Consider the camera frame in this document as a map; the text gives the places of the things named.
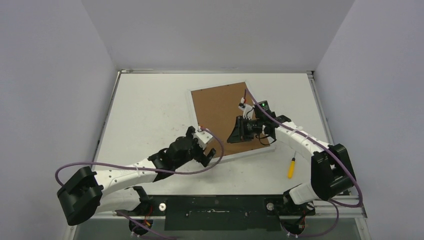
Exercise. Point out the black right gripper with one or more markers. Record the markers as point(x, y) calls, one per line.
point(241, 129)

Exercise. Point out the aluminium table front rail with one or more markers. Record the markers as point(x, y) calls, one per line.
point(341, 207)

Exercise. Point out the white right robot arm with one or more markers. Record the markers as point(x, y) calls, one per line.
point(331, 171)

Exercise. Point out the white picture frame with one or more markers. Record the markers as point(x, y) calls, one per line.
point(216, 107)

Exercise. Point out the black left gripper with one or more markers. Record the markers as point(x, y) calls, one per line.
point(201, 157)

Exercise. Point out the yellow handle screwdriver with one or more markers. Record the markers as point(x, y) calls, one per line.
point(291, 168)

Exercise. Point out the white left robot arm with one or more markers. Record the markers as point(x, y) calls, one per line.
point(88, 191)

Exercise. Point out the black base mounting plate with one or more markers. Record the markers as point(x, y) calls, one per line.
point(226, 223)

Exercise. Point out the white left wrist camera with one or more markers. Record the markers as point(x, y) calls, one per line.
point(203, 137)

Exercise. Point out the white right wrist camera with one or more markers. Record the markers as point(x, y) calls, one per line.
point(247, 110)

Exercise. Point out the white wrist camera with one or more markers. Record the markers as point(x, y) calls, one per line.
point(247, 110)
point(203, 137)

